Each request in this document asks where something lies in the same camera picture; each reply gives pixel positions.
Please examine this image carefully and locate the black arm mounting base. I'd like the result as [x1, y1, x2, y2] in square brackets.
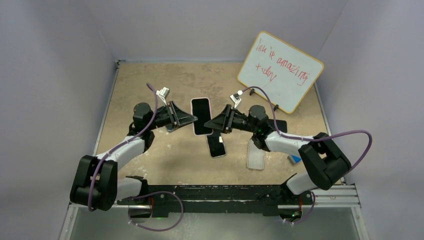
[117, 180, 316, 222]

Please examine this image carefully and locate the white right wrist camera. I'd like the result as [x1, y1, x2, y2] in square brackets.
[229, 90, 244, 110]

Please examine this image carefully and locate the pink phone case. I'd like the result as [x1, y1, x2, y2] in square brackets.
[190, 96, 215, 137]

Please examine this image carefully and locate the aluminium table frame rail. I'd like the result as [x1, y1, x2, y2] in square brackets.
[58, 60, 125, 240]

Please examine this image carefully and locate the yellow framed whiteboard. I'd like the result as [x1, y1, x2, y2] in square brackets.
[237, 31, 325, 114]

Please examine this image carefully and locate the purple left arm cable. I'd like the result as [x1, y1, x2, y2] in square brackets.
[87, 82, 159, 213]

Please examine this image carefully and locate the frosted clear phone case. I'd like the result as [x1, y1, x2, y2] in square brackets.
[246, 139, 265, 171]

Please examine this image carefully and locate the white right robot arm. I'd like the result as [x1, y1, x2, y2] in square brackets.
[204, 104, 352, 204]

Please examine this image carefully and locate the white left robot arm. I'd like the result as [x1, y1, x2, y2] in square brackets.
[69, 101, 198, 211]

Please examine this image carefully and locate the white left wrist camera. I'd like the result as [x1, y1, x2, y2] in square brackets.
[156, 87, 170, 106]

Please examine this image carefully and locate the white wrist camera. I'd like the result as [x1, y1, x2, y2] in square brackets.
[229, 90, 244, 110]
[156, 87, 170, 106]

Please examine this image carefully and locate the blue white eraser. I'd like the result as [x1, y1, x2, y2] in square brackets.
[287, 155, 302, 165]

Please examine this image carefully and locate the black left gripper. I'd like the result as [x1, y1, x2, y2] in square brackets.
[147, 101, 197, 132]

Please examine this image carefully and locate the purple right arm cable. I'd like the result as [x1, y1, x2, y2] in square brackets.
[240, 86, 374, 176]

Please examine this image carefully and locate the black phone with white reflection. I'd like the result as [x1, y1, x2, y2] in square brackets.
[206, 131, 227, 158]

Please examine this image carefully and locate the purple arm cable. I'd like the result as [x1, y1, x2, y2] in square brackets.
[87, 82, 159, 213]
[240, 86, 374, 176]

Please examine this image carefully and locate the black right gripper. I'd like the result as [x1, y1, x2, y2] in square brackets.
[204, 104, 258, 135]

